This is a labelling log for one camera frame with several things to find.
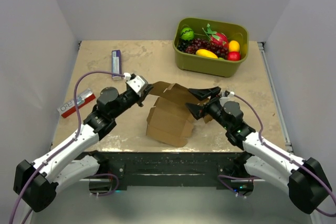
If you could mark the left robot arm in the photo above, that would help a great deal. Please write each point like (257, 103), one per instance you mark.
(35, 183)

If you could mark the red white toothpaste box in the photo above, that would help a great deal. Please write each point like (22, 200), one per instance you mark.
(83, 98)

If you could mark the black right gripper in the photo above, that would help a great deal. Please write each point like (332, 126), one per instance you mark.
(202, 94)

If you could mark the brown cardboard paper box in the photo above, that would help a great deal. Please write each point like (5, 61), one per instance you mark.
(169, 120)

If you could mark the aluminium frame rail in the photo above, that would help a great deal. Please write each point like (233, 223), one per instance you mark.
(288, 144)

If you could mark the orange toy fruit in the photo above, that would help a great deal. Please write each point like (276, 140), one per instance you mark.
(234, 46)

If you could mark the green plastic bin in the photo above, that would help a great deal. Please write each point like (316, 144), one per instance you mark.
(219, 67)

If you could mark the dark red toy grapes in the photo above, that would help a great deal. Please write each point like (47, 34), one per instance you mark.
(196, 44)

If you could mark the green toy fruit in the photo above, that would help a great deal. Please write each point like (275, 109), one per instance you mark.
(187, 34)

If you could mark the purple toothpaste box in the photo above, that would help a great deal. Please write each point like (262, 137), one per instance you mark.
(116, 64)

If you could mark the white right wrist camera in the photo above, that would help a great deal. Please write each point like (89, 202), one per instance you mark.
(226, 95)

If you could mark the yellow toy mango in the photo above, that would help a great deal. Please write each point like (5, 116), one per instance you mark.
(206, 53)

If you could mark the pink toy dragon fruit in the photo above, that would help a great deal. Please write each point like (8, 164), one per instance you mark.
(216, 37)

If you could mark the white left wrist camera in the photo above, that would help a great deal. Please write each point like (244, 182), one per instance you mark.
(135, 82)

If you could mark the red toy apple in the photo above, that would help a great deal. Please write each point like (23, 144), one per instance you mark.
(234, 56)

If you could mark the dark blue toy grapes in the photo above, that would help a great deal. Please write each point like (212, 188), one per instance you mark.
(182, 45)

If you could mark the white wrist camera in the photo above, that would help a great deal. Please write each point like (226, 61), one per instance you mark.
(226, 95)
(135, 82)

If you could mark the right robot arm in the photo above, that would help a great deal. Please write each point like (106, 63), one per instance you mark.
(303, 180)

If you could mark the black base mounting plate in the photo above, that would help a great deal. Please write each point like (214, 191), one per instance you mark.
(165, 169)

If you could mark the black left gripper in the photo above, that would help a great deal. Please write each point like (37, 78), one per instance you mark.
(140, 99)

